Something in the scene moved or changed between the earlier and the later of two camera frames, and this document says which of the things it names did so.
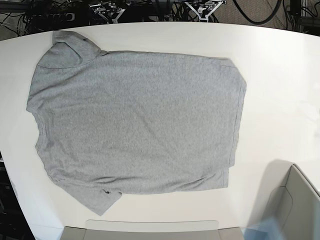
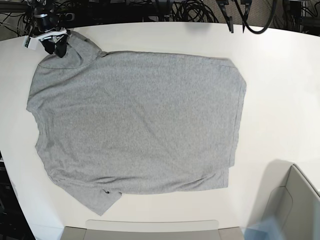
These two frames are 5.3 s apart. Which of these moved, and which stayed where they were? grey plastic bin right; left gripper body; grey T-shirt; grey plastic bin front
Moved: left gripper body
Stayed: grey T-shirt; grey plastic bin front; grey plastic bin right
